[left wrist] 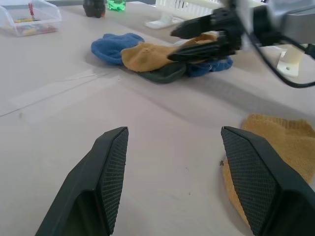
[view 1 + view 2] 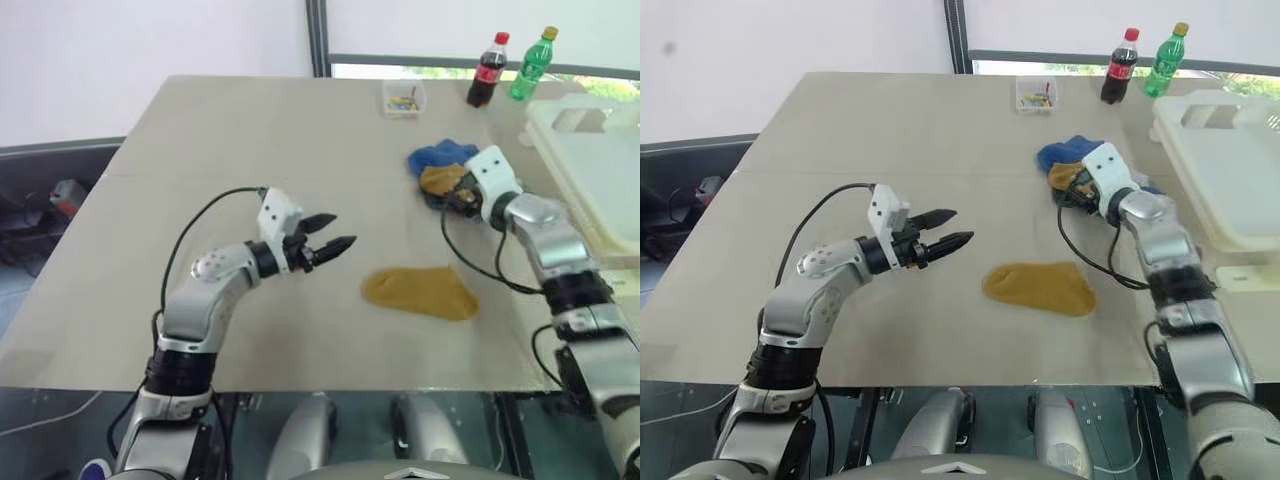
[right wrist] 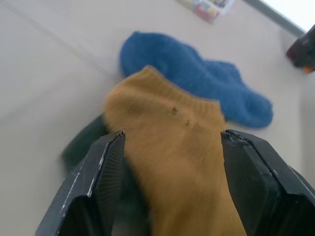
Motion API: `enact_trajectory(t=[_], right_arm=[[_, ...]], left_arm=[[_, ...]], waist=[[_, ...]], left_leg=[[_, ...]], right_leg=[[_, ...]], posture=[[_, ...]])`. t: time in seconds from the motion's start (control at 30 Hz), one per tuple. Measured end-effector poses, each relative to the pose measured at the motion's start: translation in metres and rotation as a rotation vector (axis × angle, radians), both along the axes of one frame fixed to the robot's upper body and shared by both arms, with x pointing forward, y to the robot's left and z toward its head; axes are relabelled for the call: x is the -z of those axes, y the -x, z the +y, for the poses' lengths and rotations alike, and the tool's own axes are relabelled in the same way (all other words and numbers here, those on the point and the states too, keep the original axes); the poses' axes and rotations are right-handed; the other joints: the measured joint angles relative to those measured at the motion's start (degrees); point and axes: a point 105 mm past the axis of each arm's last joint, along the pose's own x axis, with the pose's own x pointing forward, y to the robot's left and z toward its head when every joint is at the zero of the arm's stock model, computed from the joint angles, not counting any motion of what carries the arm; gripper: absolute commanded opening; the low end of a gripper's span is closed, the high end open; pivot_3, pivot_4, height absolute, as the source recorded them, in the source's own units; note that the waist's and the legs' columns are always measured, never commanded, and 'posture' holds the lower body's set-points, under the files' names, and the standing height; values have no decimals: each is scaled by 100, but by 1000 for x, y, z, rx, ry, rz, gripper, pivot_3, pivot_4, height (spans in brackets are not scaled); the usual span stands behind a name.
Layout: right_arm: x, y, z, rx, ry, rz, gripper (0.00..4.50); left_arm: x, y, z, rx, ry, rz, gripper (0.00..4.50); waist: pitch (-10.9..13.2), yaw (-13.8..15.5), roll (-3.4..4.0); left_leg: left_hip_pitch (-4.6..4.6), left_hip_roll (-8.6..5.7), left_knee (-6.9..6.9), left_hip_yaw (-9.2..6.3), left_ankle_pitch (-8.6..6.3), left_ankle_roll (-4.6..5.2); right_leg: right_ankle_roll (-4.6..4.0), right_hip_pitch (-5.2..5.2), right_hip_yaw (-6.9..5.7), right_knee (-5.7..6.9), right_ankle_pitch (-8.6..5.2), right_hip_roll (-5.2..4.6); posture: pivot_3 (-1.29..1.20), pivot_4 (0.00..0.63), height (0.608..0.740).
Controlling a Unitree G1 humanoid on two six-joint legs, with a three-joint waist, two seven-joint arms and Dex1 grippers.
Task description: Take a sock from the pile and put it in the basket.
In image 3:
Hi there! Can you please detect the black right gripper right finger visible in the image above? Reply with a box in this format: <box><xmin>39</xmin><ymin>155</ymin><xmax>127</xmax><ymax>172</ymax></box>
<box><xmin>220</xmin><ymin>129</ymin><xmax>315</xmax><ymax>236</ymax></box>

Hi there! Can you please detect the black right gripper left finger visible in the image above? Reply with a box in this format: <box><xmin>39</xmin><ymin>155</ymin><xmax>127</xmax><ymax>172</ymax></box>
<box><xmin>34</xmin><ymin>130</ymin><xmax>126</xmax><ymax>236</ymax></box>

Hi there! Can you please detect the dark green sock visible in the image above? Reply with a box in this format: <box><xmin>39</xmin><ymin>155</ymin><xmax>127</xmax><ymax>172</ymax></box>
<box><xmin>59</xmin><ymin>114</ymin><xmax>151</xmax><ymax>236</ymax></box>

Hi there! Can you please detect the mustard yellow knit sock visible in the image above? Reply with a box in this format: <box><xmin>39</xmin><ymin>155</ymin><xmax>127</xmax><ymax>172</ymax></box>
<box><xmin>102</xmin><ymin>65</ymin><xmax>248</xmax><ymax>236</ymax></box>

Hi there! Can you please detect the blue fuzzy sock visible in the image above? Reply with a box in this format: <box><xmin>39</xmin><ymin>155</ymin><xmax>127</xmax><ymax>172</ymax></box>
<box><xmin>119</xmin><ymin>30</ymin><xmax>275</xmax><ymax>129</ymax></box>

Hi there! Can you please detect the black gripper with orange spot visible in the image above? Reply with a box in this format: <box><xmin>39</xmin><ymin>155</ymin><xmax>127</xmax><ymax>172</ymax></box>
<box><xmin>285</xmin><ymin>24</ymin><xmax>315</xmax><ymax>74</ymax></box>

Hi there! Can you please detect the clear box with colourful contents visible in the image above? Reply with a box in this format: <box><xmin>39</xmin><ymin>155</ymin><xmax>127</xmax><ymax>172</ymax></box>
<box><xmin>175</xmin><ymin>0</ymin><xmax>235</xmax><ymax>25</ymax></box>

